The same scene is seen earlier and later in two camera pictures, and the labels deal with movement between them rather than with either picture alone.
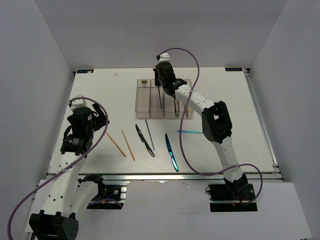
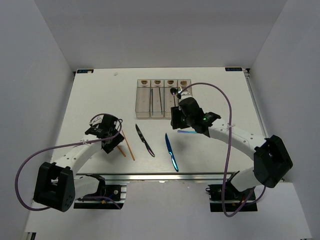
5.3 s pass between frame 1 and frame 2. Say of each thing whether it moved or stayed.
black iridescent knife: stayed
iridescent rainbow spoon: stayed
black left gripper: moved
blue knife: stayed
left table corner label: stayed
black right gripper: moved
